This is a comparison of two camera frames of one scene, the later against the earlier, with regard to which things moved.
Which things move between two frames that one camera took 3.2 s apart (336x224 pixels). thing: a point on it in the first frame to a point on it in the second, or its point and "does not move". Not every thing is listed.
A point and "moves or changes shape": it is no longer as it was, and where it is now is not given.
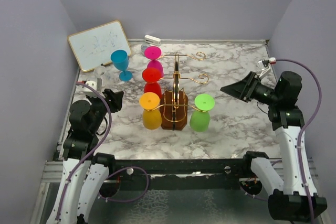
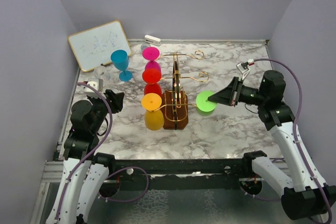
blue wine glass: x=120 y=59 does not move
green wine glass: x=199 y=119 moves or changes shape
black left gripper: x=116 y=99 does not move
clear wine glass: x=100 y=72 does not move
